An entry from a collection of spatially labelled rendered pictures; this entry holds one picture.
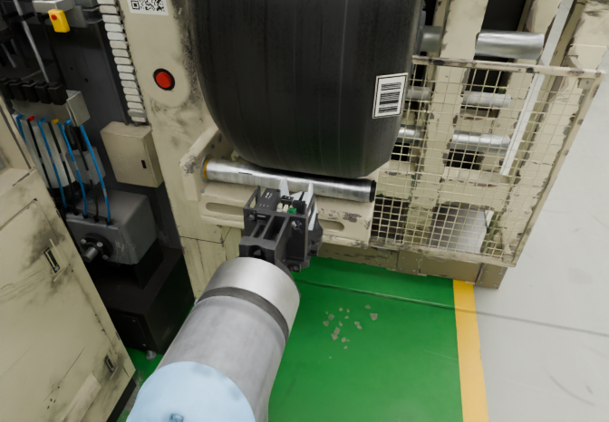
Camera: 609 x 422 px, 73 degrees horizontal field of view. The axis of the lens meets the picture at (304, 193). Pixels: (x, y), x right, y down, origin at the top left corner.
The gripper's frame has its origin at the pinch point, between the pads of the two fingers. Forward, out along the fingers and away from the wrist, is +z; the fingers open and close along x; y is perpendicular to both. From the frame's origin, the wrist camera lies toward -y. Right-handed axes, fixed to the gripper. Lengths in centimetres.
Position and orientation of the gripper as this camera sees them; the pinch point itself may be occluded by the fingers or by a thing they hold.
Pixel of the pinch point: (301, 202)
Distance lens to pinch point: 59.5
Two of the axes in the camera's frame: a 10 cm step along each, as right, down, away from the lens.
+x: -9.7, -1.4, 1.8
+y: 0.3, -8.5, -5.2
